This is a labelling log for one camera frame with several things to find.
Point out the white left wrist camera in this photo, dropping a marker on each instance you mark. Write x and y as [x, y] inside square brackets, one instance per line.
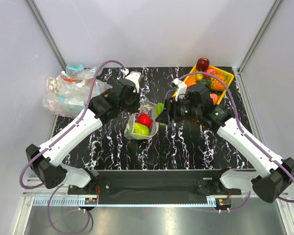
[133, 76]

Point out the orange fruit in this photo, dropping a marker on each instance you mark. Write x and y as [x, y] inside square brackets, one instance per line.
[191, 81]

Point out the dark red apple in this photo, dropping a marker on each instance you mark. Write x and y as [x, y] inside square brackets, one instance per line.
[202, 64]

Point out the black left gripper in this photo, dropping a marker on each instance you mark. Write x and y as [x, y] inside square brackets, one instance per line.
[134, 109]

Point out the clear zip top bag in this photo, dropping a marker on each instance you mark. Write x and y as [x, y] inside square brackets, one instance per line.
[149, 109]

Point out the orange pineapple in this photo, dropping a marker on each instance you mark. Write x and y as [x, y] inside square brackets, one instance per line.
[216, 85]

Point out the pink peach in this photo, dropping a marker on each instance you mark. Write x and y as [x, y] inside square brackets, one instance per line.
[214, 98]

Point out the small yellow fruit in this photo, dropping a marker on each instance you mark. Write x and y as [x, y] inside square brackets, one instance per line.
[199, 77]

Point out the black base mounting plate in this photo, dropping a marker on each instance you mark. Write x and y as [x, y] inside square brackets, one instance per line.
[202, 182]

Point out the aluminium frame rail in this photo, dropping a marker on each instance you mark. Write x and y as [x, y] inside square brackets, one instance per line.
[154, 199]

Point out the bright red apple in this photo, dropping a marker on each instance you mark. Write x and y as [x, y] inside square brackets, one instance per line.
[144, 119]

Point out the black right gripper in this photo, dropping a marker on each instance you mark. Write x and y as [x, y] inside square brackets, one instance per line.
[172, 104]

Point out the smooth green apple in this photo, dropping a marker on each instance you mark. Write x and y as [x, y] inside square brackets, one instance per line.
[141, 129]

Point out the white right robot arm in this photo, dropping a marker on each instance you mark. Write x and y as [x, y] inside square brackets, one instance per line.
[271, 175]

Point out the pile of clear zip bags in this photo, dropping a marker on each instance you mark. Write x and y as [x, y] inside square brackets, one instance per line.
[67, 94]

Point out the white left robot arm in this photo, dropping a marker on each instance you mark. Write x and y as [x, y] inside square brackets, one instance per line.
[46, 160]

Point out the green star fruit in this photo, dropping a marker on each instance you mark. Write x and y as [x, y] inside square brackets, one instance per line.
[159, 108]

